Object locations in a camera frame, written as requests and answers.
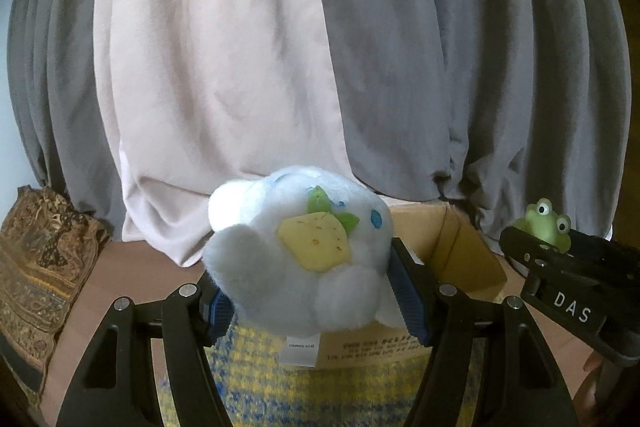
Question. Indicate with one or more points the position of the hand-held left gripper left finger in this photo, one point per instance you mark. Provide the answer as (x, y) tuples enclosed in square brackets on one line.
[(220, 314)]

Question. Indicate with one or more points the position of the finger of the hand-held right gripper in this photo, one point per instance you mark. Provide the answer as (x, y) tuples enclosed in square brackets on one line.
[(525, 252), (605, 247)]

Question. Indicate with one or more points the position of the brown patterned cushion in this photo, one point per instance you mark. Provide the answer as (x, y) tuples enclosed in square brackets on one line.
[(45, 267)]

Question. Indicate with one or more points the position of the yellow blue plaid mat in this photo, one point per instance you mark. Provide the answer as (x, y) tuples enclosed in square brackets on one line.
[(310, 397)]

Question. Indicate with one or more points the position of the white plush toy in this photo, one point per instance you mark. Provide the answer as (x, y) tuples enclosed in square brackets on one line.
[(250, 267)]

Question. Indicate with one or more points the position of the grey curtain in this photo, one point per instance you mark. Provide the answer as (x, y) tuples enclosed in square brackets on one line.
[(60, 82), (475, 57)]

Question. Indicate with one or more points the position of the green frog toy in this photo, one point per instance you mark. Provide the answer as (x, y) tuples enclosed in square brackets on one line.
[(545, 227)]

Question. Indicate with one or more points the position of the white cloth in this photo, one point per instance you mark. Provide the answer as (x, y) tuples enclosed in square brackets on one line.
[(612, 233)]

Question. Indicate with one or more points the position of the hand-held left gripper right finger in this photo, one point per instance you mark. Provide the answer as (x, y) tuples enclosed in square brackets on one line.
[(407, 297)]

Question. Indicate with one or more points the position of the brown cardboard box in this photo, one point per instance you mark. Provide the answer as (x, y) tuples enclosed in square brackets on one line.
[(470, 257)]

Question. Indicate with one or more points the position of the pink curtain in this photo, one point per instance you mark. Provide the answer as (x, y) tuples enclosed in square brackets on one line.
[(210, 57)]

